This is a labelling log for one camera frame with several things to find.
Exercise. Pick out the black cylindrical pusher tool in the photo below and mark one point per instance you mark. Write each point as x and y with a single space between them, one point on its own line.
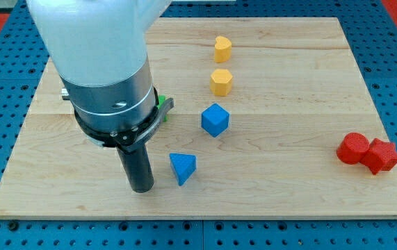
137 168

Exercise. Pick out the yellow heart block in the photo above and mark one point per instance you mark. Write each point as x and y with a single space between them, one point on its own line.
222 49

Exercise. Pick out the red star block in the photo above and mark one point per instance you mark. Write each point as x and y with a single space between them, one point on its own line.
381 156

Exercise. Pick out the blue triangle block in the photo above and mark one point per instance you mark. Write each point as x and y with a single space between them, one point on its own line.
183 166

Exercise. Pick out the wooden board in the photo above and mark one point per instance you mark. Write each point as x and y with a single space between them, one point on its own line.
296 92

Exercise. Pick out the yellow hexagon block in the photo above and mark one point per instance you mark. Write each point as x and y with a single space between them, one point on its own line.
221 82

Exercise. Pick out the red cylinder block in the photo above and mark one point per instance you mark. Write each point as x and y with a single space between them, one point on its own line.
353 148

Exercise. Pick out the blue cube block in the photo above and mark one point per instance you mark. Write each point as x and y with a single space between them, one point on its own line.
215 120

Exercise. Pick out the green block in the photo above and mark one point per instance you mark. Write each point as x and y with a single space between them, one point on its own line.
161 99

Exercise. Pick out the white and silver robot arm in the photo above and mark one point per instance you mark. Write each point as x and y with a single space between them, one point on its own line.
99 50

